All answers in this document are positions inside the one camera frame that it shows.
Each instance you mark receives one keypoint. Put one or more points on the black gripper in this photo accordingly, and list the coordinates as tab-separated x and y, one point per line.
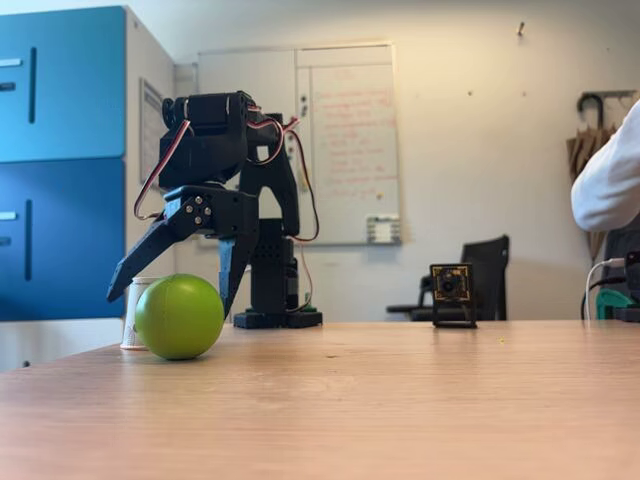
227	210

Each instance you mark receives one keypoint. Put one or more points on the green foam ball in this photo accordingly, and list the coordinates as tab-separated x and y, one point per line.
180	317

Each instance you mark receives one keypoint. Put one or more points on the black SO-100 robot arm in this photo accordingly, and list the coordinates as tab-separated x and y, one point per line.
270	280

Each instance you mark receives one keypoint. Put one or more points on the white paper cup leaf print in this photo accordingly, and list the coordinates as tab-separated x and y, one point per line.
131	315

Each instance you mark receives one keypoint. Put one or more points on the blue and white cabinet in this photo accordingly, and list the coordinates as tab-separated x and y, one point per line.
75	150

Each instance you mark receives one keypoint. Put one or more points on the whiteboard eraser holder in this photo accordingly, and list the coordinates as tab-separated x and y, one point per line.
384	230

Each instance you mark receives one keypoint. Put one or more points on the black chair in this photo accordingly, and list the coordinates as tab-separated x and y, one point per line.
487	260

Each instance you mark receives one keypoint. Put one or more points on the brown folded umbrella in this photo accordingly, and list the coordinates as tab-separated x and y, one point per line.
582	147

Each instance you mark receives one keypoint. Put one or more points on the green table clamp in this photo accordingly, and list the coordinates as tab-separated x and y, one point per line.
607	302

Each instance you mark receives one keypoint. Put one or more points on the person's white sleeved arm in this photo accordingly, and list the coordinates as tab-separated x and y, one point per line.
610	185

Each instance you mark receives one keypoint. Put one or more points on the large wall whiteboard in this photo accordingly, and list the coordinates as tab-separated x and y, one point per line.
350	125

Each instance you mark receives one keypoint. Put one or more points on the small camera module on stand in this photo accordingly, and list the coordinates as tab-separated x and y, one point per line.
451	287

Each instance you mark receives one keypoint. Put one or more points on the wall hook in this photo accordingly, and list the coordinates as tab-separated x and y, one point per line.
521	28

